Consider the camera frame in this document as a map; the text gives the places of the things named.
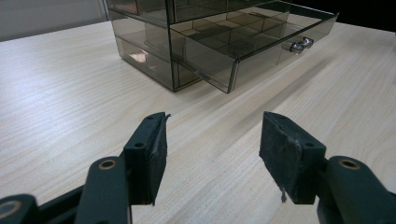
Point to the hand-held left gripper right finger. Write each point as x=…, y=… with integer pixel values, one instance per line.
x=292, y=155

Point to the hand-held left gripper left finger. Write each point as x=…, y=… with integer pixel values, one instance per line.
x=146, y=161

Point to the smoky clear acrylic drawer cabinet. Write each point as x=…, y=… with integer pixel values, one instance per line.
x=146, y=46

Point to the round metal drawer knob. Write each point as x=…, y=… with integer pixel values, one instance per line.
x=300, y=44

